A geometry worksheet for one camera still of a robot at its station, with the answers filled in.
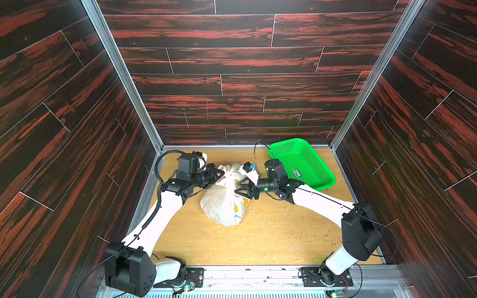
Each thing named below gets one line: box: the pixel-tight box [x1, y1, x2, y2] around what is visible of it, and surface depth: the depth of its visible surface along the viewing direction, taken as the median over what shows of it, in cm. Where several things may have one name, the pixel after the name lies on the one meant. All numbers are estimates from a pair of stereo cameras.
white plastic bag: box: [199, 163, 250, 227], surface depth 80 cm
